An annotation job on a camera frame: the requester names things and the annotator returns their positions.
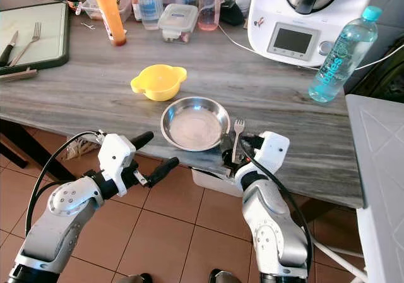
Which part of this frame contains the steel fork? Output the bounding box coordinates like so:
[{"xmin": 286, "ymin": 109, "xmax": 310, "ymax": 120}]
[
  {"xmin": 232, "ymin": 119, "xmax": 246, "ymax": 165},
  {"xmin": 11, "ymin": 22, "xmax": 42, "ymax": 68}
]

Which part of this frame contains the white plastic tray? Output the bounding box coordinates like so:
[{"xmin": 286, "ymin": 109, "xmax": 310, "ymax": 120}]
[{"xmin": 191, "ymin": 167, "xmax": 241, "ymax": 197}]

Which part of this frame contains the stainless steel plate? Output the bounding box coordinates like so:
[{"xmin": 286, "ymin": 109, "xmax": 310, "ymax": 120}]
[{"xmin": 160, "ymin": 97, "xmax": 231, "ymax": 152}]

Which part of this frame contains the yellow plastic bowl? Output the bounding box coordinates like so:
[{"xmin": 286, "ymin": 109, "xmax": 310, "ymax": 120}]
[{"xmin": 131, "ymin": 64, "xmax": 188, "ymax": 102}]

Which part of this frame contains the crumpled plastic bag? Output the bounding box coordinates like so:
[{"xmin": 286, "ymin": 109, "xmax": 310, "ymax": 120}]
[{"xmin": 66, "ymin": 135, "xmax": 95, "ymax": 160}]

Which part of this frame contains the black robot left foot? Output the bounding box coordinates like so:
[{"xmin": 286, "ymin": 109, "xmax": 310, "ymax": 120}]
[{"xmin": 115, "ymin": 274, "xmax": 153, "ymax": 283}]

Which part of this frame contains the black robot foot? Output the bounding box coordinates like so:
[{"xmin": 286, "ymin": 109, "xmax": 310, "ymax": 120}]
[
  {"xmin": 115, "ymin": 274, "xmax": 153, "ymax": 283},
  {"xmin": 210, "ymin": 268, "xmax": 247, "ymax": 283}
]

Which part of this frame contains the black robot right foot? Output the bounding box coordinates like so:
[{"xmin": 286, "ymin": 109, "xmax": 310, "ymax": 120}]
[{"xmin": 210, "ymin": 268, "xmax": 247, "ymax": 283}]

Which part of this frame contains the orange sauce squeeze bottle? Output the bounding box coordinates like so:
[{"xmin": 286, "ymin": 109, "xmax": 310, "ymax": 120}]
[{"xmin": 95, "ymin": 0, "xmax": 127, "ymax": 47}]

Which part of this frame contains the small clear lidded container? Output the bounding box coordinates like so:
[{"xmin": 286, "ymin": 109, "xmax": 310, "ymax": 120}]
[{"xmin": 158, "ymin": 4, "xmax": 198, "ymax": 44}]

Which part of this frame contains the white plastic table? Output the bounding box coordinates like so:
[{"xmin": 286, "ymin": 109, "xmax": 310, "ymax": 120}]
[{"xmin": 312, "ymin": 95, "xmax": 404, "ymax": 283}]

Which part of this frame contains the dark wooden table leg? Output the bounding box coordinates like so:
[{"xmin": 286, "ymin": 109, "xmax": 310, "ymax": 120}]
[{"xmin": 0, "ymin": 119, "xmax": 39, "ymax": 170}]

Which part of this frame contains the clear jar with blue label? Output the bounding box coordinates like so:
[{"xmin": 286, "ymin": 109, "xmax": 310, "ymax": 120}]
[{"xmin": 134, "ymin": 0, "xmax": 163, "ymax": 31}]

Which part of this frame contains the turquoise plastic water bottle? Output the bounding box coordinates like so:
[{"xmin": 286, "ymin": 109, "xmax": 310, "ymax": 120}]
[{"xmin": 308, "ymin": 6, "xmax": 383, "ymax": 104}]

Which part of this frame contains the small black pouch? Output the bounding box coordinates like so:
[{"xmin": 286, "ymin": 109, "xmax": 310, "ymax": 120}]
[{"xmin": 220, "ymin": 1, "xmax": 247, "ymax": 27}]

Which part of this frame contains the green rimmed cutting board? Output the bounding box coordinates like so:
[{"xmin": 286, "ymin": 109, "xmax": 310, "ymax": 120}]
[{"xmin": 0, "ymin": 3, "xmax": 70, "ymax": 75}]

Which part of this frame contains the white kitchen food processor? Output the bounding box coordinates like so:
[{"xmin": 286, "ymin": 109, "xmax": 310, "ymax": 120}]
[{"xmin": 247, "ymin": 0, "xmax": 389, "ymax": 68}]

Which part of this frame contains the pink clear tumbler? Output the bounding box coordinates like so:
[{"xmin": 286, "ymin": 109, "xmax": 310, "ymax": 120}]
[{"xmin": 197, "ymin": 0, "xmax": 223, "ymax": 32}]

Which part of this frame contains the flat wooden block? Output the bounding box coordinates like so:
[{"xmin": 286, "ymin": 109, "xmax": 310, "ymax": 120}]
[{"xmin": 0, "ymin": 68, "xmax": 39, "ymax": 81}]

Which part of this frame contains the black bulky object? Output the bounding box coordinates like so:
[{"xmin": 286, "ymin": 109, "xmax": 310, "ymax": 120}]
[{"xmin": 350, "ymin": 49, "xmax": 404, "ymax": 97}]

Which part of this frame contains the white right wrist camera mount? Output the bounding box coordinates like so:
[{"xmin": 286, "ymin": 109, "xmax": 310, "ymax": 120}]
[{"xmin": 249, "ymin": 131, "xmax": 290, "ymax": 173}]

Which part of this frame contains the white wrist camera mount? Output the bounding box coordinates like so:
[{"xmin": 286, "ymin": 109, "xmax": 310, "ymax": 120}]
[
  {"xmin": 249, "ymin": 131, "xmax": 290, "ymax": 173},
  {"xmin": 98, "ymin": 133, "xmax": 138, "ymax": 181}
]

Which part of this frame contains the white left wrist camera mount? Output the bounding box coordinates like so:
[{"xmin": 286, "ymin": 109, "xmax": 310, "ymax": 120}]
[{"xmin": 98, "ymin": 133, "xmax": 138, "ymax": 181}]

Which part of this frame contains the black handled knife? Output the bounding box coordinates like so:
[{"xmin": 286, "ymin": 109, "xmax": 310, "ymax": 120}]
[{"xmin": 0, "ymin": 32, "xmax": 20, "ymax": 68}]

